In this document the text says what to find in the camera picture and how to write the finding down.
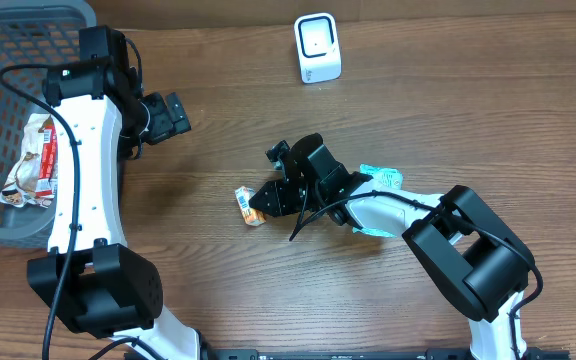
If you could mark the white barcode scanner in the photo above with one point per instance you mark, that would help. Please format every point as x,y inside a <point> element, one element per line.
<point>318,48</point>

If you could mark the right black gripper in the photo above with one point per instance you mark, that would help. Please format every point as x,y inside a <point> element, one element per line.
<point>268,201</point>

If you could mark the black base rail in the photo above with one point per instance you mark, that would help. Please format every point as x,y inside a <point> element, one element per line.
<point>430,354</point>

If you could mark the red snack bar wrapper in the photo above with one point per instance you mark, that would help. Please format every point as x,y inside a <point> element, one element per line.
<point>47,179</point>

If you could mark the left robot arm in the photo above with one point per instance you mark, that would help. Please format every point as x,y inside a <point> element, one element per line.
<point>90,279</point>

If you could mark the white brown snack bag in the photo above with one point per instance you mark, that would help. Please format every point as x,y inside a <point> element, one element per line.
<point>19,188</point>

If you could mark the teal wet wipes pack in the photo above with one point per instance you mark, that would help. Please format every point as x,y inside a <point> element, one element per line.
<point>389,177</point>

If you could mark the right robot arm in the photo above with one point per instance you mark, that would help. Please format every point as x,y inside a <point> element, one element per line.
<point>479,265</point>

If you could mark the grey plastic mesh basket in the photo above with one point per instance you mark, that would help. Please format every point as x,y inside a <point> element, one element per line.
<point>34,31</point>

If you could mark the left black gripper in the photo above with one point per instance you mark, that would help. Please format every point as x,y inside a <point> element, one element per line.
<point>174,116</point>

